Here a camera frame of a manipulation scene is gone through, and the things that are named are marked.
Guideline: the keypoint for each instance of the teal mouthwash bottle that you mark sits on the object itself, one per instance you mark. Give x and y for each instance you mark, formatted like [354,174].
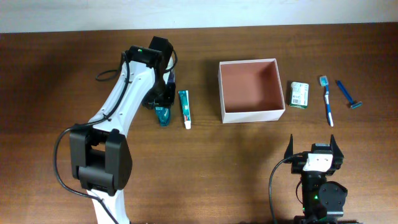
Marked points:
[163,114]

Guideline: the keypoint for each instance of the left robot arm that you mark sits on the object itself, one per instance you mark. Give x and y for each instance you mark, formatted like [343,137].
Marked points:
[100,155]

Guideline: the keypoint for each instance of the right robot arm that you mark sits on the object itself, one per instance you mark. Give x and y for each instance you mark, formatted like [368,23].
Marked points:
[322,200]

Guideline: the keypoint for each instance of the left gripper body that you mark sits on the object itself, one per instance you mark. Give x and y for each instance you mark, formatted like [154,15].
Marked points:
[160,95]

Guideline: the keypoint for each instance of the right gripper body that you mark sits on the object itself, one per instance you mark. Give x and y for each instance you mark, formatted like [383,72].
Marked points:
[297,165]

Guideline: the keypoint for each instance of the teal toothpaste tube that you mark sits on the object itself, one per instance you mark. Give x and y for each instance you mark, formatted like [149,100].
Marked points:
[184,99]

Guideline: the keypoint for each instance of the blue white toothbrush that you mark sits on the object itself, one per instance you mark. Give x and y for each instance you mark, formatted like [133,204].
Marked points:
[325,85]

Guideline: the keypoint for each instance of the clear foam pump bottle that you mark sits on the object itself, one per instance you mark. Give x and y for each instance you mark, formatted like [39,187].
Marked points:
[170,76]

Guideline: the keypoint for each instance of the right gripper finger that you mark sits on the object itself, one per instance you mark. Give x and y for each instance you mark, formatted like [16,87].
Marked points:
[289,151]
[337,154]

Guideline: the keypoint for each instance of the blue disposable razor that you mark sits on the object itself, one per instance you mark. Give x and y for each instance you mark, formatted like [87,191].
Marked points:
[352,104]

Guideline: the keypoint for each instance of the pink cardboard box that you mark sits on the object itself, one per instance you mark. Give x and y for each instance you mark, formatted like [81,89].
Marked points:
[250,91]

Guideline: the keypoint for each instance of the green white soap box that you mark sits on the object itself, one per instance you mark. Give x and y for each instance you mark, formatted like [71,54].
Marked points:
[299,95]

